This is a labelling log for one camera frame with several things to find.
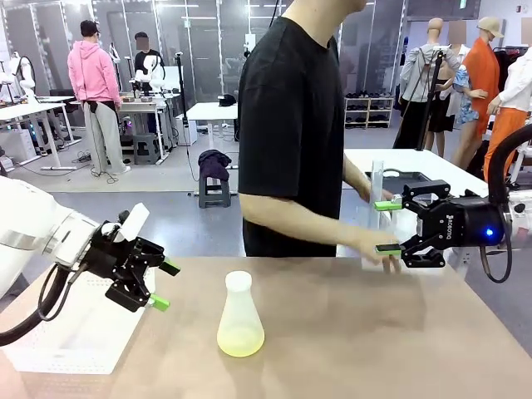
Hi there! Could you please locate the mannequin in grey shirt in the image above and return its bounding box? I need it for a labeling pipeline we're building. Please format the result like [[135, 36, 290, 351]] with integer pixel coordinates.
[[399, 17, 463, 150]]

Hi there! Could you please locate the person's left forearm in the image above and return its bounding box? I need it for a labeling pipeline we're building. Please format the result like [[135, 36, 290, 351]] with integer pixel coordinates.
[[342, 156, 373, 200]]

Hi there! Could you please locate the black stand pole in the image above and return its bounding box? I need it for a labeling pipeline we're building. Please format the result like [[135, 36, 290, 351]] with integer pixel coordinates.
[[174, 52, 189, 146]]

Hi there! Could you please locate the wooden shoe rack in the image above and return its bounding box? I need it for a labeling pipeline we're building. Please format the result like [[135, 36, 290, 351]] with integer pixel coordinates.
[[343, 96, 395, 130]]

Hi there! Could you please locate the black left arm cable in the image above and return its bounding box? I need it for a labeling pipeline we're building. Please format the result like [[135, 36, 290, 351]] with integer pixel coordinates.
[[0, 261, 86, 348]]

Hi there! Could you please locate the person in pink top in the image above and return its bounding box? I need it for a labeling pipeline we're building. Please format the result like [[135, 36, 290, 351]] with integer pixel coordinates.
[[66, 19, 132, 178]]

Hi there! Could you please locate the long white desk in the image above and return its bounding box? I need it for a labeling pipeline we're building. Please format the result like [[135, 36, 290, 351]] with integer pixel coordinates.
[[0, 96, 78, 171]]

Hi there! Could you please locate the white robot workbench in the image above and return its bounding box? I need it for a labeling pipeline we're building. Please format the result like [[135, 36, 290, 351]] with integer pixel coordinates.
[[118, 93, 185, 164]]

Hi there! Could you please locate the black camera tripod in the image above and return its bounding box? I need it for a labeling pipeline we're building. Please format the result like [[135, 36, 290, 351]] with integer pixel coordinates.
[[392, 45, 448, 151]]

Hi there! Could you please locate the person in black t-shirt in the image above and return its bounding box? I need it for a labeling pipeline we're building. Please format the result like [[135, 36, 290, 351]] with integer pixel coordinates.
[[237, 0, 367, 258]]

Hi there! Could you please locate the blue floral garment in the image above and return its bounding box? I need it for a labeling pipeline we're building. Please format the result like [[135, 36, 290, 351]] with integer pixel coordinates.
[[453, 65, 479, 126]]

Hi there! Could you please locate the grey plastic step stool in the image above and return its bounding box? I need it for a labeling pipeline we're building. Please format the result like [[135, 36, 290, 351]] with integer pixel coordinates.
[[198, 176, 232, 209], [132, 133, 161, 165]]

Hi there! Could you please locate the translucent plastic conical flask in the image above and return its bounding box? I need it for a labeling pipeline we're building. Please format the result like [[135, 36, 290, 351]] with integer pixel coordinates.
[[216, 270, 266, 357]]

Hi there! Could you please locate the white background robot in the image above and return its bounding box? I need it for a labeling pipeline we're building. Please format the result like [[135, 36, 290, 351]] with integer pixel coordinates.
[[7, 53, 37, 101], [133, 53, 166, 96]]

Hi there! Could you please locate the dark cloth bundle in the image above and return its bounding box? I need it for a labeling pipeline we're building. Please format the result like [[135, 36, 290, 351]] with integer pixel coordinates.
[[197, 149, 233, 182]]

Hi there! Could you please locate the white perforated plastic basket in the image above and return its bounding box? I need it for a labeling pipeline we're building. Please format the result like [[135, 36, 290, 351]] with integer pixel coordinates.
[[0, 265, 157, 374]]

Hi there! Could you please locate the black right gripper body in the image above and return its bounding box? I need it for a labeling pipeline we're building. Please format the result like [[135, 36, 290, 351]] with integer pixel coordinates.
[[417, 195, 506, 253]]

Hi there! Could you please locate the white standing desk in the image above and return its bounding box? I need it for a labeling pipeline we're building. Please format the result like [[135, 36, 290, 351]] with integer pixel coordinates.
[[185, 101, 240, 170]]

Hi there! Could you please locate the person's right hand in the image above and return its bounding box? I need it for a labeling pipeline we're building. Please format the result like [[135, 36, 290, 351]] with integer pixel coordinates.
[[361, 236, 404, 276]]

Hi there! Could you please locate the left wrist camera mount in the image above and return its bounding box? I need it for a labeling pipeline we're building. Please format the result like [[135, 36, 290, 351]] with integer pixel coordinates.
[[101, 202, 151, 244]]

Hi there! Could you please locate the person's right forearm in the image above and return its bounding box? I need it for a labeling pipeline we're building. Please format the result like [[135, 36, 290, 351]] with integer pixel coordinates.
[[239, 193, 375, 255]]

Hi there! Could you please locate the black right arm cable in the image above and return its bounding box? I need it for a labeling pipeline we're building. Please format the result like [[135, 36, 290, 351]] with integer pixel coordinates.
[[480, 123, 532, 284]]

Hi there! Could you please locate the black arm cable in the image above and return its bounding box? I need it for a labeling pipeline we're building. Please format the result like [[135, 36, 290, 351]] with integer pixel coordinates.
[[0, 261, 86, 348], [480, 123, 532, 284]]

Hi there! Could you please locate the clear plastic graduated cylinder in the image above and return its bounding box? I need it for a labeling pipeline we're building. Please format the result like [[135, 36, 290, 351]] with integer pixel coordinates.
[[371, 160, 386, 230]]

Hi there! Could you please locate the white side table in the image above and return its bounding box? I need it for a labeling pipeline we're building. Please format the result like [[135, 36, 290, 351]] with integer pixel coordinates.
[[336, 148, 532, 271]]

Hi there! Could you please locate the background person in black shirt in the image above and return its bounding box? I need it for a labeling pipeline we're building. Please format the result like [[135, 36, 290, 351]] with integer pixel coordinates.
[[133, 32, 164, 82]]

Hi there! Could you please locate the mannequin in orange trousers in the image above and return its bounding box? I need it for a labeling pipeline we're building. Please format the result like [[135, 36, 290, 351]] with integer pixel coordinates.
[[484, 46, 532, 188]]

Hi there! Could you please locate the black plastic tray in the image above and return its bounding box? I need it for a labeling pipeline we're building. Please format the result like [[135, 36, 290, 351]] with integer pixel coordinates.
[[365, 168, 431, 193]]

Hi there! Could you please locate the mannequin in black skirt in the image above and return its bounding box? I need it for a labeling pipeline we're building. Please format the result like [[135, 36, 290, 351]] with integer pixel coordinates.
[[427, 20, 473, 157]]

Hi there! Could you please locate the person's left hand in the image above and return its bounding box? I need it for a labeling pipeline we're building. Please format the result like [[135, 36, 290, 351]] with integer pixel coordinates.
[[359, 185, 394, 205]]

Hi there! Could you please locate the mannequin in orange dress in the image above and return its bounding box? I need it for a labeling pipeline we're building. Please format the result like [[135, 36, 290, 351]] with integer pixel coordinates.
[[452, 16, 506, 167]]

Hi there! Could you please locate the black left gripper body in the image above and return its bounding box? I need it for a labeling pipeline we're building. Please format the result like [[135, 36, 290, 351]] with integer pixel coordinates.
[[88, 226, 145, 292]]

